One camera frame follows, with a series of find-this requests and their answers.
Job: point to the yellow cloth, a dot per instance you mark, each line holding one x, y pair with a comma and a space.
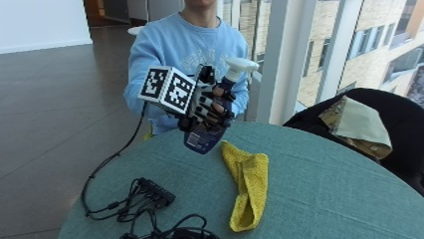
249, 179

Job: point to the black glove camera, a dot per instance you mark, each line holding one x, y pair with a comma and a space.
206, 73

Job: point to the white cube of black markers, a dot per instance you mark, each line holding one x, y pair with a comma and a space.
170, 88

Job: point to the blue spray bottle white trigger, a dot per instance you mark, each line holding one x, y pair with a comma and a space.
203, 139

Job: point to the white window pillar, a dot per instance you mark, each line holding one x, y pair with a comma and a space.
282, 59

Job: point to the pale green patterned cloth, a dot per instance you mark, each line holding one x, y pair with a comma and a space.
362, 126

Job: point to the white round table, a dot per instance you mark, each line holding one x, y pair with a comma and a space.
134, 30

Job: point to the teal tablecloth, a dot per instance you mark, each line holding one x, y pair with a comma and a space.
331, 192

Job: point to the black chair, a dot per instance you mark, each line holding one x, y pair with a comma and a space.
397, 126

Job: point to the the person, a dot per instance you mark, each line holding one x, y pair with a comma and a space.
177, 43

